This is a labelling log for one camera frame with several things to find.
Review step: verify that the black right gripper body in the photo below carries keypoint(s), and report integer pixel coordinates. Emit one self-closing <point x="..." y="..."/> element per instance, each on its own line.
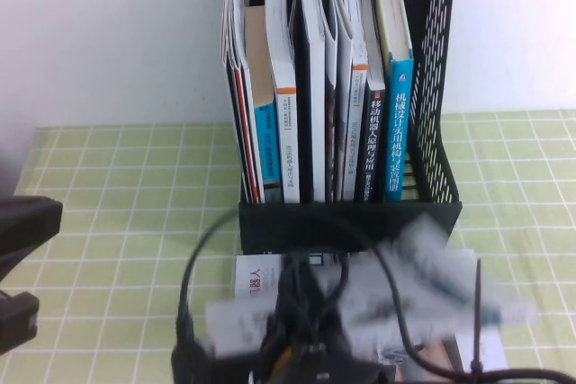
<point x="324" y="372"/>

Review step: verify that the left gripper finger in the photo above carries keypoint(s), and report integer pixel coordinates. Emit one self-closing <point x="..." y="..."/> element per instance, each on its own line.
<point x="27" y="226"/>
<point x="18" y="323"/>

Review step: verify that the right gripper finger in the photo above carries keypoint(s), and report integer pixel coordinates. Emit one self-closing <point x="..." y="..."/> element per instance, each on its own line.
<point x="299" y="303"/>

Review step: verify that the white car suspension book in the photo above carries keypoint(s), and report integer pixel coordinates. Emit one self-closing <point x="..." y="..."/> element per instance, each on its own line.
<point x="432" y="271"/>

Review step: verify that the black perforated book holder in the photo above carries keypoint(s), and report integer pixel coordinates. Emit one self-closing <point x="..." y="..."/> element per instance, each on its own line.
<point x="315" y="226"/>

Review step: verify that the white book orange band spine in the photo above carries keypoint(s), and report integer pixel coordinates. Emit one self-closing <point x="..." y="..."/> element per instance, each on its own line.
<point x="288" y="154"/>
<point x="355" y="141"/>

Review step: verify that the brown topped blue spine book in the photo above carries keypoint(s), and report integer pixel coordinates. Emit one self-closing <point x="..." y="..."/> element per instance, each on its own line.
<point x="265" y="145"/>

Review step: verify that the large white black cover book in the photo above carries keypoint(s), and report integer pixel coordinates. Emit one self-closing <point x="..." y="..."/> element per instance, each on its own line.
<point x="315" y="132"/>

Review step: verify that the black spine robot book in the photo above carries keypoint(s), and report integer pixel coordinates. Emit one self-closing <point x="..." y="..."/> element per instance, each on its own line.
<point x="373" y="145"/>

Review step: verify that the blue spine mechanical design book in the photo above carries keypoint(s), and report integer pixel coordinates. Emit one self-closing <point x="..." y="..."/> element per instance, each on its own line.
<point x="398" y="141"/>

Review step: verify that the grey AgileX robotics brochure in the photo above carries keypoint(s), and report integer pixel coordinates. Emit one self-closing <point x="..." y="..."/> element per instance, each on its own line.
<point x="252" y="285"/>

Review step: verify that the green checkered tablecloth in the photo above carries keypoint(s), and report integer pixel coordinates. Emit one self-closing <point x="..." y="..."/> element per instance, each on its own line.
<point x="112" y="231"/>

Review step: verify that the thin orange spine magazine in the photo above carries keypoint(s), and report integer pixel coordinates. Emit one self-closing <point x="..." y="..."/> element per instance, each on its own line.
<point x="252" y="154"/>

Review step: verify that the curved white magazine dark cover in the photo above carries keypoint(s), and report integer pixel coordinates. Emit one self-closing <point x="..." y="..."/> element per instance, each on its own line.
<point x="330" y="56"/>

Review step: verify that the thin black spine magazine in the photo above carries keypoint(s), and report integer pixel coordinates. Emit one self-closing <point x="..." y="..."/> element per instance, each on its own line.
<point x="234" y="6"/>

